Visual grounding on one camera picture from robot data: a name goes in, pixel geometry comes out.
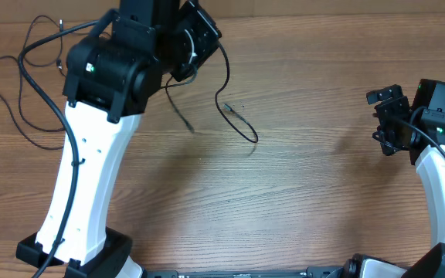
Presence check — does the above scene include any black micro USB cable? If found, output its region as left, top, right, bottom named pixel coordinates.
left=163, top=42, right=260, bottom=144

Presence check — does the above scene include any black USB-A cable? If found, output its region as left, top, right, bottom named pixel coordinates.
left=0, top=56, right=67, bottom=151

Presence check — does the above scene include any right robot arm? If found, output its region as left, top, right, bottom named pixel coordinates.
left=335, top=79, right=445, bottom=278

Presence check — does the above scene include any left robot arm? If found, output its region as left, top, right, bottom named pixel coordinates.
left=16, top=1, right=221, bottom=277

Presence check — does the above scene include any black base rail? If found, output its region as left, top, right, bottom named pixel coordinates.
left=142, top=266, right=343, bottom=278

